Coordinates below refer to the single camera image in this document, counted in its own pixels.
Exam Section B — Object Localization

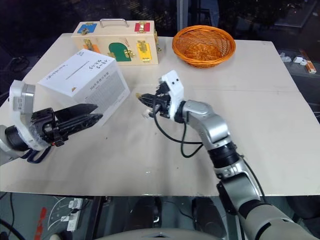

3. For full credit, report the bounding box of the dark left arm cable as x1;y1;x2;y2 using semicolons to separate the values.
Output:
20;144;54;165

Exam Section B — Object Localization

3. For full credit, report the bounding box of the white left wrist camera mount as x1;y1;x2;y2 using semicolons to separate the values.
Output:
8;79;48;152

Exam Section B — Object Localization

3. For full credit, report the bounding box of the white box with slot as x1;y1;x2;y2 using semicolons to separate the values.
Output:
36;48;132;128

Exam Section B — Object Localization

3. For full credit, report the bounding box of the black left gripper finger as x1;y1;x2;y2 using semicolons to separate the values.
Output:
56;113;104;138
54;103;99;124

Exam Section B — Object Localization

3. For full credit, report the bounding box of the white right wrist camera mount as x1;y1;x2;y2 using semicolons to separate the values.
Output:
159;70;186;120

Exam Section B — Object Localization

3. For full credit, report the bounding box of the orange wicker basket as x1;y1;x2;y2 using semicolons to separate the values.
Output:
171;24;237;69

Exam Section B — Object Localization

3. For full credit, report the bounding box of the grey vertical post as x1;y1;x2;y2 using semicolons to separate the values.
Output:
179;0;193;38

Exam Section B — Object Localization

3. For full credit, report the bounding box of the wooden latch box with handle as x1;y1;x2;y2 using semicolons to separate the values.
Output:
71;18;160;67

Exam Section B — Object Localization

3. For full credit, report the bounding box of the white power strip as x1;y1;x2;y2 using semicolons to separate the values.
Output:
60;197;84;233

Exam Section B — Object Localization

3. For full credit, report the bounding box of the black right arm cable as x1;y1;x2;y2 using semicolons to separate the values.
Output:
151;94;204;159

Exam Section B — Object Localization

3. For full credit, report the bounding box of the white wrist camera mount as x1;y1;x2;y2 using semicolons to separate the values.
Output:
159;70;186;120
8;79;48;152

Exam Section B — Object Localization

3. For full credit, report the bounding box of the dark rounded shape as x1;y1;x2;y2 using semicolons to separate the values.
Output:
193;196;227;235
128;196;164;230

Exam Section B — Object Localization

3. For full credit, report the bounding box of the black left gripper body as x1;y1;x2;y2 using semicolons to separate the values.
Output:
29;107;70;149

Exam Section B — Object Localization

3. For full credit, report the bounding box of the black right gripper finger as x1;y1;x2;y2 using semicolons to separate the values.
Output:
140;98;161;109
138;92;161;101

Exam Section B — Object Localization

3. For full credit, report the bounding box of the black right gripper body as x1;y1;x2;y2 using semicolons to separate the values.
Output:
149;83;174;119

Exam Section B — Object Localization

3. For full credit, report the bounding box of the orange and white small box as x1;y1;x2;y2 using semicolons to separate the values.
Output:
299;49;317;75

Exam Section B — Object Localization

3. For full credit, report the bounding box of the black table leg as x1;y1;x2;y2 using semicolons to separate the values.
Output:
86;196;104;240

